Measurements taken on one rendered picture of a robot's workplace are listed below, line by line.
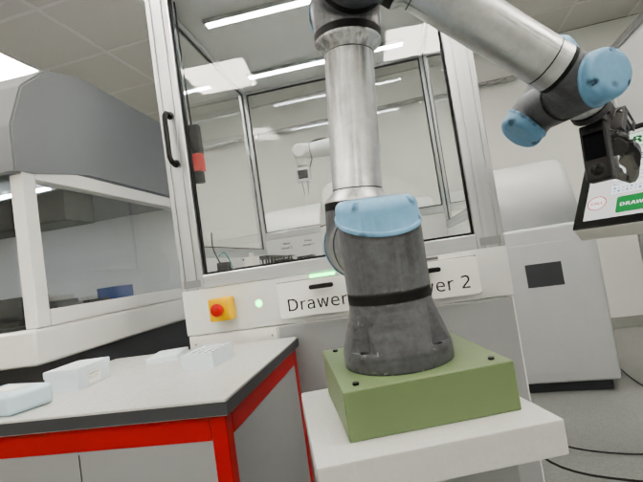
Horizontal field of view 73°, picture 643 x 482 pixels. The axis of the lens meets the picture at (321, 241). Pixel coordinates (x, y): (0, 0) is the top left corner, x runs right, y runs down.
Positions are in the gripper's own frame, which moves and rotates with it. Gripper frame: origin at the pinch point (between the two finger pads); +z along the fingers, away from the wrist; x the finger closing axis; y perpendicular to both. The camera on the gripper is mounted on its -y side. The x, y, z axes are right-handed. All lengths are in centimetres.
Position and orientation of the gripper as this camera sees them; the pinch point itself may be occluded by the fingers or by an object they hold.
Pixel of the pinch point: (630, 180)
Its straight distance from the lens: 112.0
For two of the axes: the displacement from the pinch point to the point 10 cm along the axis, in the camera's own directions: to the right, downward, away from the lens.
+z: 7.1, 5.7, 4.1
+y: 4.1, -8.1, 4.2
